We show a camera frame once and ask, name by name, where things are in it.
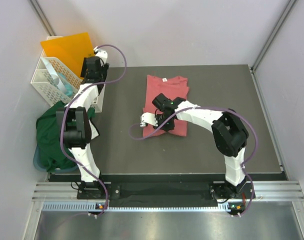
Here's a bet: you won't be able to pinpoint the teal plastic basin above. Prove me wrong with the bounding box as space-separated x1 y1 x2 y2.
33 145 78 174

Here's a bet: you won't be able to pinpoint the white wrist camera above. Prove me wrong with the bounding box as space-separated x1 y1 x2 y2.
93 46 108 63
139 112 158 128

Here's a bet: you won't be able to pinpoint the light blue items in organizer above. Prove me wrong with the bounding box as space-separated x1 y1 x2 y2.
41 57 74 97

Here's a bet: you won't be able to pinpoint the purple cable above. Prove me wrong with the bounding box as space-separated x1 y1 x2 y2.
59 44 128 220
129 106 260 218

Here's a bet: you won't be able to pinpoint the green t shirt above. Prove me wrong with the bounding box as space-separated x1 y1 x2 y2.
35 101 78 173

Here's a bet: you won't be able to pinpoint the pink t shirt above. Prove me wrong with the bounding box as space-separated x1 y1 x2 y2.
142 75 190 137

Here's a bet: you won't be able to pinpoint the orange plastic folder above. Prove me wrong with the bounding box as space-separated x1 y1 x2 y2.
40 32 95 77

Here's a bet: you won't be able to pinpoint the white slotted cable duct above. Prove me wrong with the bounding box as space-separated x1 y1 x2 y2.
42 201 241 213

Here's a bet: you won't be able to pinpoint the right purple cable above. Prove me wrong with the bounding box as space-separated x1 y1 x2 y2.
129 106 260 218

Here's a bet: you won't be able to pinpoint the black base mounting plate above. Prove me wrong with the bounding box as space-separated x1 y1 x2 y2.
77 182 252 200

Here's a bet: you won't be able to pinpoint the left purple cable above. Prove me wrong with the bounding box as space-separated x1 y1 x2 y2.
59 44 128 220

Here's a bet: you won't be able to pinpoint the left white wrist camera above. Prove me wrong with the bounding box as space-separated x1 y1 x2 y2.
93 46 108 63

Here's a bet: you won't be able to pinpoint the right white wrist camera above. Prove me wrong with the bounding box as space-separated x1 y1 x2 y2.
139 112 158 128

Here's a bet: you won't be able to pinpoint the white perforated file organizer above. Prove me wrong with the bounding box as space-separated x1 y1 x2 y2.
30 32 95 106

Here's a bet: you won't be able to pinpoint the aluminium frame rail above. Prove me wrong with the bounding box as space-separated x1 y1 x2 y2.
32 181 304 202

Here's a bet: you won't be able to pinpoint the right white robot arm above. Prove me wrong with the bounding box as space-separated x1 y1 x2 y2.
152 93 249 198

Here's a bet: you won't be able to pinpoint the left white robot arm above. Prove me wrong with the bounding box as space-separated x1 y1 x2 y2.
55 55 109 199

